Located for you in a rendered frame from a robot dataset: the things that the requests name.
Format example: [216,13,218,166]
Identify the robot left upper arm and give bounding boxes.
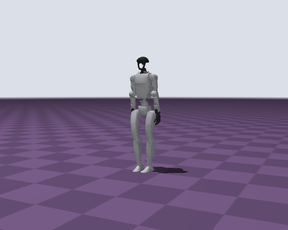
[149,74,158,97]

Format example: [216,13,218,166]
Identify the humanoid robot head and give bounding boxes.
[137,57,149,74]

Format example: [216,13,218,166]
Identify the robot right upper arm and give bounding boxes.
[129,75,136,97]

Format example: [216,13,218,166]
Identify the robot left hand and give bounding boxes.
[154,109,160,125]

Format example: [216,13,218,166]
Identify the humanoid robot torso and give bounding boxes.
[134,71,153,116]

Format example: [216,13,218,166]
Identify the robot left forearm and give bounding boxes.
[153,91,160,112]

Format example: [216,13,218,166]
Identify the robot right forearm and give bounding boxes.
[130,97,136,110]

